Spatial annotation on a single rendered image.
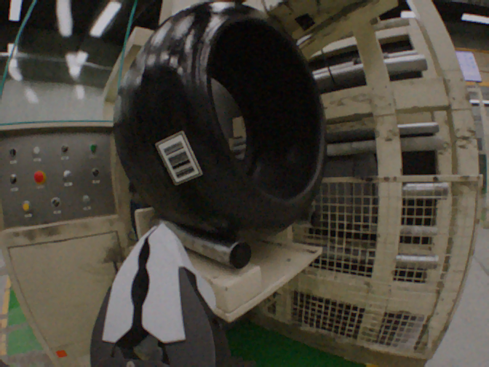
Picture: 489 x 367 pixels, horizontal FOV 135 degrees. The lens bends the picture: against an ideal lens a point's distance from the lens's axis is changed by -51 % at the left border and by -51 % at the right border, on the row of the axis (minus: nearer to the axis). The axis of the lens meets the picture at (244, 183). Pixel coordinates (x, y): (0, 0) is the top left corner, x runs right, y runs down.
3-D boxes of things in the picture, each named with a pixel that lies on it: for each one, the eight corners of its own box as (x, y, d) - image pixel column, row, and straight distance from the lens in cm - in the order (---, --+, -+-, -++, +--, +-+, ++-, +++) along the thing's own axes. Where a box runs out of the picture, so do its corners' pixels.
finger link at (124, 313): (166, 263, 21) (165, 359, 18) (122, 229, 18) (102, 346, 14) (192, 255, 20) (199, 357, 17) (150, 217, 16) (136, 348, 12)
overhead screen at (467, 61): (455, 80, 400) (445, 49, 421) (455, 81, 404) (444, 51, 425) (482, 81, 431) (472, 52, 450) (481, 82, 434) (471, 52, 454)
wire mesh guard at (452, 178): (256, 311, 118) (249, 179, 92) (258, 309, 119) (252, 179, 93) (431, 360, 104) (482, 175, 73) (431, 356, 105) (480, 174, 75)
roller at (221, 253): (160, 214, 62) (166, 226, 64) (147, 221, 61) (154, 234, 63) (248, 237, 34) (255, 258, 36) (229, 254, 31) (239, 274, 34)
